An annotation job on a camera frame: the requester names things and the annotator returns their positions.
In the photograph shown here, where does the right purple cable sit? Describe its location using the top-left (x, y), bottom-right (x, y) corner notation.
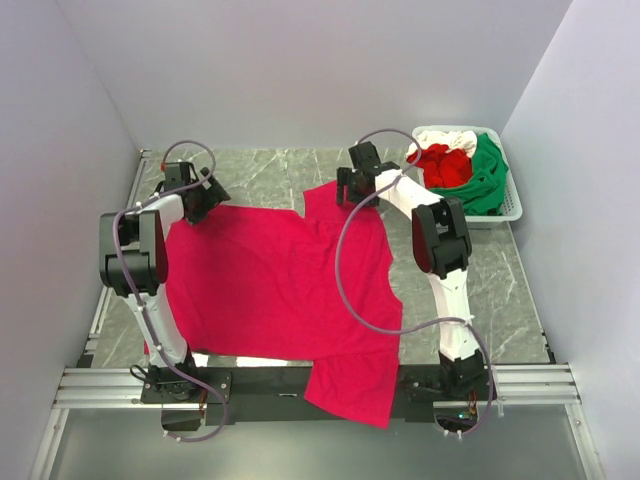
top-left (333, 128), bottom-right (501, 437)

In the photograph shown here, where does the green t-shirt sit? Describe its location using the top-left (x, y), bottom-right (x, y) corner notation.
top-left (429, 133), bottom-right (509, 216)

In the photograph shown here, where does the magenta pink t-shirt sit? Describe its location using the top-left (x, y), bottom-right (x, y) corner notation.
top-left (143, 179), bottom-right (405, 430)

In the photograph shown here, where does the white t-shirt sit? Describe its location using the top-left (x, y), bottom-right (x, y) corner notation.
top-left (414, 129), bottom-right (478, 158)

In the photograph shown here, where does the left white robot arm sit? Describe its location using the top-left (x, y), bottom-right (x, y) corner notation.
top-left (99, 161), bottom-right (230, 402)

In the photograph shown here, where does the aluminium frame rail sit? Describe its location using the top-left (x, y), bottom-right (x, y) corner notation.
top-left (53, 364), bottom-right (580, 408)

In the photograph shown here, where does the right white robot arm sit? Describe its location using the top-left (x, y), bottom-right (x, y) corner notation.
top-left (334, 141), bottom-right (491, 399)

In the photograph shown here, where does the red t-shirt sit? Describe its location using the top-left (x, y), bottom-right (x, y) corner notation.
top-left (416, 144), bottom-right (472, 189)

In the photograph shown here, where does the white plastic laundry basket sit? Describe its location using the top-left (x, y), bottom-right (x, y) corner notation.
top-left (406, 125), bottom-right (522, 228)

